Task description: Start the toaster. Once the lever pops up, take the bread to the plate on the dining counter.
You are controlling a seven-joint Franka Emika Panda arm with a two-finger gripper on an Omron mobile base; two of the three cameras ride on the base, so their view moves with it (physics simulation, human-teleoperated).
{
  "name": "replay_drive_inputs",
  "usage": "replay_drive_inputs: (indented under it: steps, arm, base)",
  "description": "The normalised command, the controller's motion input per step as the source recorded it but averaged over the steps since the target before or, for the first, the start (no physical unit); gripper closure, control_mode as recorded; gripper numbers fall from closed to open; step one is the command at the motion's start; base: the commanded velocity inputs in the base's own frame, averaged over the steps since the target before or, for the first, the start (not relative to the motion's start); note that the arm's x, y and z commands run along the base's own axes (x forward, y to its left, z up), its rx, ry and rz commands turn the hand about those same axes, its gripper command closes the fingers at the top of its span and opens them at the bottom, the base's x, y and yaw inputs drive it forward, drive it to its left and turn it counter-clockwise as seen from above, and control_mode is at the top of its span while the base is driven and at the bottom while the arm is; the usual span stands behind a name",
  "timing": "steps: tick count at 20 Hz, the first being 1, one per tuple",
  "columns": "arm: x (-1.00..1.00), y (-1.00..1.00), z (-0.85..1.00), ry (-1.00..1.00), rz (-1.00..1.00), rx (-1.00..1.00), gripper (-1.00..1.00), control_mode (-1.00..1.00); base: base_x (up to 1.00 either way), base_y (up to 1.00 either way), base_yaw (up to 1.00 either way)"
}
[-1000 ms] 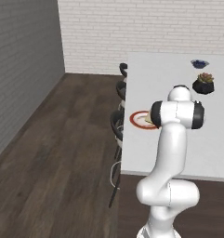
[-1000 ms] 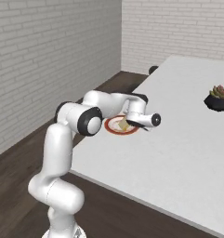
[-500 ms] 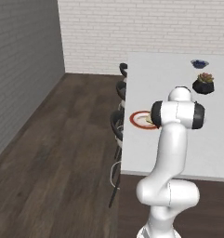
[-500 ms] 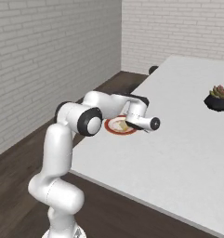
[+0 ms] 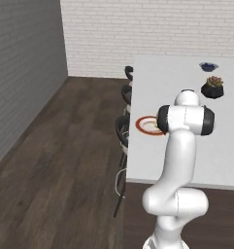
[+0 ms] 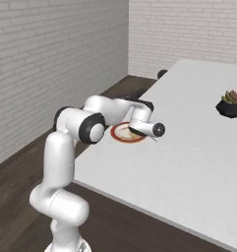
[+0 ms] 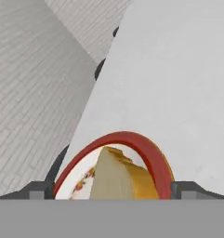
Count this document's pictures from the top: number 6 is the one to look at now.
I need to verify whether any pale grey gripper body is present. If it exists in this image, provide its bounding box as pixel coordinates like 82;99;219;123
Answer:
128;125;151;138

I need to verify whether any red rimmed white plate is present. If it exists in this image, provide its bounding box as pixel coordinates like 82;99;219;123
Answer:
110;121;148;144

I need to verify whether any black stool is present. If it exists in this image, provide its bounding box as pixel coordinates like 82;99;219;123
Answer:
156;69;169;80

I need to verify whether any succulent in black pot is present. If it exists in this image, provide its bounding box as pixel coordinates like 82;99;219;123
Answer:
215;90;237;119

